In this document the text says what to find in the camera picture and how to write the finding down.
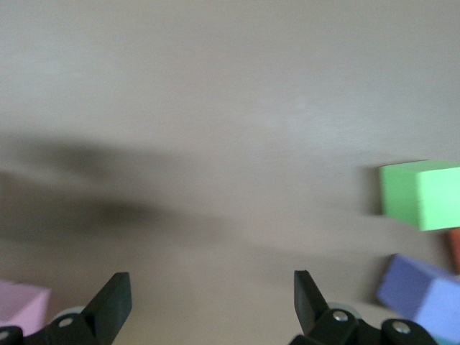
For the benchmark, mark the green foam cube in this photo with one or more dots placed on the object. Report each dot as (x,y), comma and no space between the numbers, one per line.
(413,194)

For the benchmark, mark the purple foam cube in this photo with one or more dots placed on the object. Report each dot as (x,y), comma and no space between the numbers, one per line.
(413,291)

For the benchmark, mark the orange foam cube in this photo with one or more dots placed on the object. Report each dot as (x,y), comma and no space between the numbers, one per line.
(454,248)

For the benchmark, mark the pink foam cube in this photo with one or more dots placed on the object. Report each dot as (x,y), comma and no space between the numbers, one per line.
(21,305)

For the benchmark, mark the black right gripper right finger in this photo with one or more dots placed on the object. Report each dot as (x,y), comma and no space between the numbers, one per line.
(309,309)

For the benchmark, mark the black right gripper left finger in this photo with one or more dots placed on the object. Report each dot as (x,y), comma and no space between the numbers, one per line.
(108,309)

